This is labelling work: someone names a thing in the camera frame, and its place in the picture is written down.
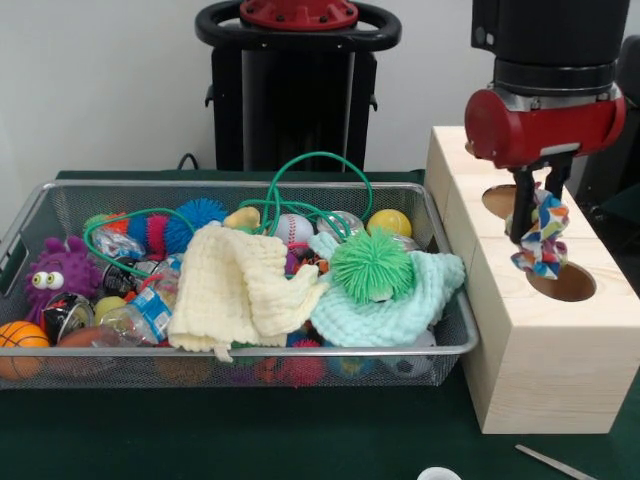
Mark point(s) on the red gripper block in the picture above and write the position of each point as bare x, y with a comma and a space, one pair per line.
540, 130

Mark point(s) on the multicoloured patterned cloth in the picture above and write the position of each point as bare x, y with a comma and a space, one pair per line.
547, 235

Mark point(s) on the cream knitted cloth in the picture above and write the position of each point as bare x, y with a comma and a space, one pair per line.
220, 290

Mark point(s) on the wooden box with three holes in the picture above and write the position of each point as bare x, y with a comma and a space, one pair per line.
550, 375

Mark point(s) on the yellow ball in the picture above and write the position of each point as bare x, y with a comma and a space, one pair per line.
389, 222

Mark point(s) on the green spiky rubber ball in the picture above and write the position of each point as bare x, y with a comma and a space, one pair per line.
372, 265

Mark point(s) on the mint green knitted cloth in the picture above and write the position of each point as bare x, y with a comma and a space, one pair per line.
380, 320

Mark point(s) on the white toy baseball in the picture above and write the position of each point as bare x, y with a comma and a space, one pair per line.
295, 227

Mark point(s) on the blue spiky ball with eyes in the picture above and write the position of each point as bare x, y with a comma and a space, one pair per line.
200, 215

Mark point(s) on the striped spiky caterpillar toy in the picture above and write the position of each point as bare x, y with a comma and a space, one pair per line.
150, 232

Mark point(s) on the crushed bottle with blue label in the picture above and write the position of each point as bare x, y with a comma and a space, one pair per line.
142, 312

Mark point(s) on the purple spiky monster toy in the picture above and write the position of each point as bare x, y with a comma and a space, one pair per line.
52, 275

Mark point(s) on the orange toy basketball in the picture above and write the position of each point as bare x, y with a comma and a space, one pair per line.
22, 340

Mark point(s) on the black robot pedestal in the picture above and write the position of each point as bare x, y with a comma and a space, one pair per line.
295, 100

